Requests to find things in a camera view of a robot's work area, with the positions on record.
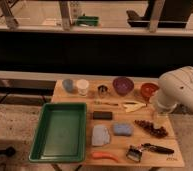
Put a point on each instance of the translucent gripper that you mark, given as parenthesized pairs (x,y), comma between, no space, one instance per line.
(159,116)

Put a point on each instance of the blue sponge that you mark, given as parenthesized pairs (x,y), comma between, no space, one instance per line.
(122,129)

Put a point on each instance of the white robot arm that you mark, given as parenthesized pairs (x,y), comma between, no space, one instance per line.
(175,87)

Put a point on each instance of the red bowl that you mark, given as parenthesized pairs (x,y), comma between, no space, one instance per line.
(148,89)

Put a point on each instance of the purple bowl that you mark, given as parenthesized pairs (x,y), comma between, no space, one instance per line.
(123,85)

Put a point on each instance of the bunch of dark grapes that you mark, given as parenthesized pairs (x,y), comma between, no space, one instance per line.
(149,128)

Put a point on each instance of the wooden table board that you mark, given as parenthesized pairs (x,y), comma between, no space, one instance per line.
(119,145)

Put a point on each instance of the metal brush tool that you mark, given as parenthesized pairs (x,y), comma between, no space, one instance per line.
(134,153)

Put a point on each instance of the light blue cloth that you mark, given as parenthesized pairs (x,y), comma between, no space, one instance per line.
(100,135)

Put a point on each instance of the black rectangular block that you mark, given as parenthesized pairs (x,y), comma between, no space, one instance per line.
(102,115)

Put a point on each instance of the small metal cup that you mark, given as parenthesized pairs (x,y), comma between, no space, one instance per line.
(102,91)

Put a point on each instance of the thin wooden stick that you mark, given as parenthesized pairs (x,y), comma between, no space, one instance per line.
(106,103)

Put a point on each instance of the orange carrot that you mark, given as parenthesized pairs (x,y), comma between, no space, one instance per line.
(103,155)

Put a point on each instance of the white cup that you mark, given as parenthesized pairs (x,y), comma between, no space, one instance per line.
(82,86)

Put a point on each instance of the blue cup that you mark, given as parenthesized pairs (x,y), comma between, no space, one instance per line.
(68,85)

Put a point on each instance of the green plastic tray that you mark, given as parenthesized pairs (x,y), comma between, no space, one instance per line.
(60,136)

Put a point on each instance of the green box on shelf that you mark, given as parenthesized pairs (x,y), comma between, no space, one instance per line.
(87,20)

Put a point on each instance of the black handled peeler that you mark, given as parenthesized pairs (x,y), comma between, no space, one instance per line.
(157,149)

